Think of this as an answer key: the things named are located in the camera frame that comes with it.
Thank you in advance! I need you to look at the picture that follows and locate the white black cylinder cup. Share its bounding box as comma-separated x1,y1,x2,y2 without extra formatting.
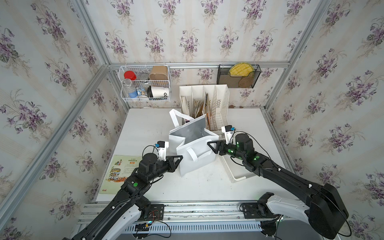
147,86,170,99

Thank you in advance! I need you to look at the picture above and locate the clear plastic water bottle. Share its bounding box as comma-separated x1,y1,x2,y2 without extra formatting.
122,79,138,99

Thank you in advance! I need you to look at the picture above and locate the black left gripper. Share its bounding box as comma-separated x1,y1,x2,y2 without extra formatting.
145,156,185,185

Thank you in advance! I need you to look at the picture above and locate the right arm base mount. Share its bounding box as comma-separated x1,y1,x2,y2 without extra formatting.
239,193,309,224

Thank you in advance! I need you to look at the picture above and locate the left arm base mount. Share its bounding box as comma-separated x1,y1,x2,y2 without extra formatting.
101,197,164,240

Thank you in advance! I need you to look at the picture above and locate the white wire wall basket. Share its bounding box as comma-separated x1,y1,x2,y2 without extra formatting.
118,64,171,102

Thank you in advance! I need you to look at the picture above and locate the white perforated plastic tray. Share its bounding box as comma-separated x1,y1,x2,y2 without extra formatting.
220,156,252,183

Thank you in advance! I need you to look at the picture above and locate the colourful human history book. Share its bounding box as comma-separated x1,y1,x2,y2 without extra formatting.
204,93,213,130

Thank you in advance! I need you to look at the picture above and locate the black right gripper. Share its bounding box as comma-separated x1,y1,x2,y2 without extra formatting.
206,138,246,162

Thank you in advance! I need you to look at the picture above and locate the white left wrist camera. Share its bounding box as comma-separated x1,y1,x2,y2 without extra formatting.
155,141,169,161

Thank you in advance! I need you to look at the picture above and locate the white plastic file organizer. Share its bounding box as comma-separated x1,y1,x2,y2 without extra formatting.
179,85,230,131

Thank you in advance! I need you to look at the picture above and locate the green history picture book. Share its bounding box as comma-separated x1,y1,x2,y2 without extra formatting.
99,155,142,195

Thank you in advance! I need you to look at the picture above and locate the white insulated delivery bag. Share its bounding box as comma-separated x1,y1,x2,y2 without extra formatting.
169,109,219,177

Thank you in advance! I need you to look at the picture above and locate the red lid jar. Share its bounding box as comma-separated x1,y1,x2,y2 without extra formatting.
124,71,137,81

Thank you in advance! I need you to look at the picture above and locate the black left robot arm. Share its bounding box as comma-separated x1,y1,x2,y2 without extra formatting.
72,153,183,240

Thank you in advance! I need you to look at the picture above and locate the black mesh wall basket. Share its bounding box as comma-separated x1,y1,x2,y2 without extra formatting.
217,65,261,89

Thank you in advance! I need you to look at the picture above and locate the woven brown round coaster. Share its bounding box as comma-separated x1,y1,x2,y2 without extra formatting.
238,76,254,89

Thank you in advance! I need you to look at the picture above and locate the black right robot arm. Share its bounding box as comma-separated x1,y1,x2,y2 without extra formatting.
207,132,349,240

